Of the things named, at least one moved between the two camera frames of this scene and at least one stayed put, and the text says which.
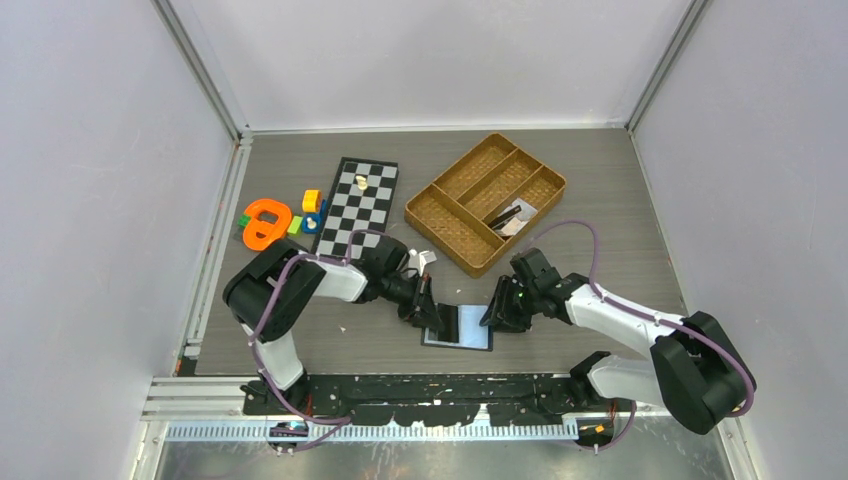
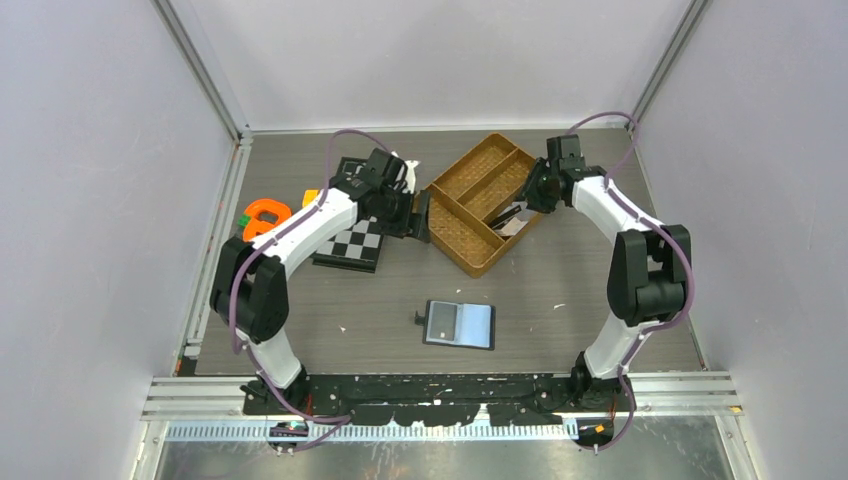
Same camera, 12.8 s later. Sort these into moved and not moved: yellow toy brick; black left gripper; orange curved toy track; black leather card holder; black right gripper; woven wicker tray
Moved: black right gripper; black left gripper
Not moved: yellow toy brick; black leather card holder; woven wicker tray; orange curved toy track
